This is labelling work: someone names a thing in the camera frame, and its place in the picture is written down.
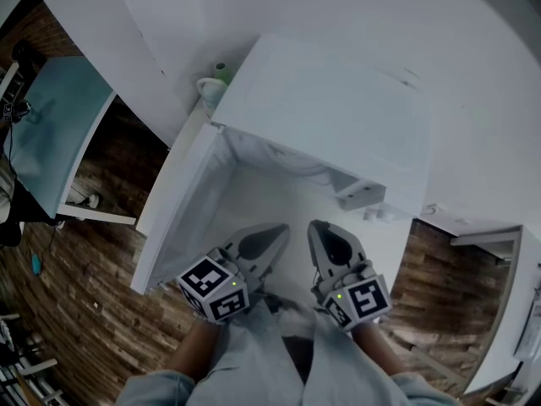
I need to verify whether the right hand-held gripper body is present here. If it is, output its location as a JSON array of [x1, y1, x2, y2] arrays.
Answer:
[[306, 219, 392, 333]]

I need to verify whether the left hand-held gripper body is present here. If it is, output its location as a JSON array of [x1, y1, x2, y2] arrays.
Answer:
[[175, 222, 292, 325]]

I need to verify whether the white microwave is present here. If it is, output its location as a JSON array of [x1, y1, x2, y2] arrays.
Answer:
[[129, 31, 434, 296]]

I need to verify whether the person's left forearm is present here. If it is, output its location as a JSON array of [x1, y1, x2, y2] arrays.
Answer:
[[167, 315, 221, 382]]

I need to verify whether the person's right forearm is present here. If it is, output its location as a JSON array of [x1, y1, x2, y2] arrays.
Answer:
[[351, 322, 409, 378]]

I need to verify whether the person's light blue clothing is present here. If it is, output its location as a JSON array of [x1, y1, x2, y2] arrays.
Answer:
[[113, 292, 464, 406]]

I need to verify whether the white mug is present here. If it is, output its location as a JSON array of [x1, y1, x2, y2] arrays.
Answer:
[[195, 76, 232, 110]]

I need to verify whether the white cabinet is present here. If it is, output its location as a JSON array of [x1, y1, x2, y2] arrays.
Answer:
[[448, 223, 541, 397]]

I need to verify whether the green cup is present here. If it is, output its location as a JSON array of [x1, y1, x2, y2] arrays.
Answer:
[[213, 61, 232, 86]]

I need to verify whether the light blue table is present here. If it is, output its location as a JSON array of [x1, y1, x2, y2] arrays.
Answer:
[[3, 55, 139, 228]]

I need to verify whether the metal rack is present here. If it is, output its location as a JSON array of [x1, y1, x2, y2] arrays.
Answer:
[[0, 310, 65, 406]]

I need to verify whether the black device with cable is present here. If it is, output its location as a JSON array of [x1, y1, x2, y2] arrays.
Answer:
[[1, 98, 33, 124]]

